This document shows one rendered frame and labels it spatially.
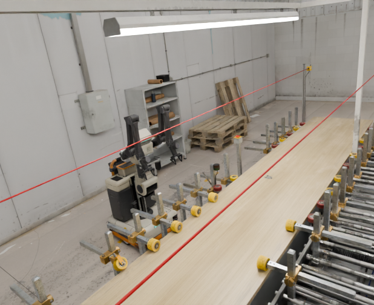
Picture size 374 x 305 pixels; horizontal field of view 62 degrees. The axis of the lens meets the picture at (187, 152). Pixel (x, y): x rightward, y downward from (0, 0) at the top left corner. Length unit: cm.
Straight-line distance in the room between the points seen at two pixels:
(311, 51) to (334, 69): 87
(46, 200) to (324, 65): 831
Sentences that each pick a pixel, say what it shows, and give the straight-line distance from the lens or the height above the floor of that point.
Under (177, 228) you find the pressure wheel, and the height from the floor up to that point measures 95.
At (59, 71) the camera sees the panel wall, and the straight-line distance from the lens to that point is 490.
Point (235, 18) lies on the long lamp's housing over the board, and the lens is 247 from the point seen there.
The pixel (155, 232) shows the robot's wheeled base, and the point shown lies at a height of 19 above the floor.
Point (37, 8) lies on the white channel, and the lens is 142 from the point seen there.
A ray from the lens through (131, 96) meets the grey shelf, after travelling 547.
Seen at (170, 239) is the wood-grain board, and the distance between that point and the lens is 236.
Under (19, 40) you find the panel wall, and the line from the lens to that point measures 470.
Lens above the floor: 225
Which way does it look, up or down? 20 degrees down
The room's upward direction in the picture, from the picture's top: 7 degrees counter-clockwise
